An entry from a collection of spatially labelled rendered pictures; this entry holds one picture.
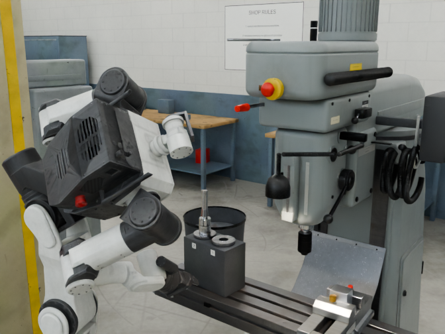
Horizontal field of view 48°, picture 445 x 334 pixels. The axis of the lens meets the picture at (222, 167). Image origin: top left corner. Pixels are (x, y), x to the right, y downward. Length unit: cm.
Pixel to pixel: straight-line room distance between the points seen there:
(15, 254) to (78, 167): 172
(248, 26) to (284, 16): 55
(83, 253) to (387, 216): 114
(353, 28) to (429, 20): 413
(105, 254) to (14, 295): 176
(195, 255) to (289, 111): 74
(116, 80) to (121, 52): 697
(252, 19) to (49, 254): 550
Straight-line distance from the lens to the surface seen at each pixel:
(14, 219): 296
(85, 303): 176
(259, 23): 673
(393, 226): 203
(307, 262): 214
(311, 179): 156
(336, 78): 138
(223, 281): 190
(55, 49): 867
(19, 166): 166
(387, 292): 213
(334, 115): 150
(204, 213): 194
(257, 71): 146
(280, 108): 153
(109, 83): 151
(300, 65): 139
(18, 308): 315
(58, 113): 162
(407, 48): 591
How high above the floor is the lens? 188
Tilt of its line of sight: 14 degrees down
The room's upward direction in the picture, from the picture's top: straight up
